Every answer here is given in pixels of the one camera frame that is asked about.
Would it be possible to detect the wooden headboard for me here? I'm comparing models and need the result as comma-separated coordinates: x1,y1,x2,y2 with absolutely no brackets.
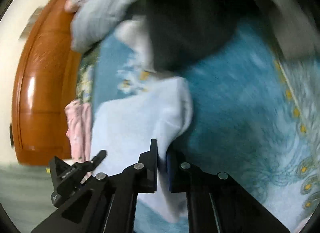
11,0,83,166

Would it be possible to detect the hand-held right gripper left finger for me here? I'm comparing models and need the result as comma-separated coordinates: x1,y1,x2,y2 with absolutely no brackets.
31,138,158,233

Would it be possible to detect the light blue floral quilt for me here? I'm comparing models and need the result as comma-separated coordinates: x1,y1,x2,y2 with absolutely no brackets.
65,0,320,59

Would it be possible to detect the dark green floral cloth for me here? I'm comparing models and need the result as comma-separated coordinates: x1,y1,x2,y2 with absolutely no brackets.
145,0,250,73

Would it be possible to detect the pink pillow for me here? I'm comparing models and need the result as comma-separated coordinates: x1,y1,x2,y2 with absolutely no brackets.
64,0,78,13

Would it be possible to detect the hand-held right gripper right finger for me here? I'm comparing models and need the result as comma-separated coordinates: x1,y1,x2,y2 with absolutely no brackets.
166,151,292,233

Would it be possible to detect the pink folded garment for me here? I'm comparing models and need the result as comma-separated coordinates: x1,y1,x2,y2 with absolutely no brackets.
64,99,93,163

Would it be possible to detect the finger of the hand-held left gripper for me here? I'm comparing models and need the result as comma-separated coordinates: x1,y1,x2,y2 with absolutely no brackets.
49,150,108,208

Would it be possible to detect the light blue shirt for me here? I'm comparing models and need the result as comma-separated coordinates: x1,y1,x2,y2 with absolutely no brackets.
89,76,194,223

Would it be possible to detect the teal floral blanket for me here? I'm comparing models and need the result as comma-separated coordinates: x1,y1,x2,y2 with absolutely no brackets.
75,20,320,233

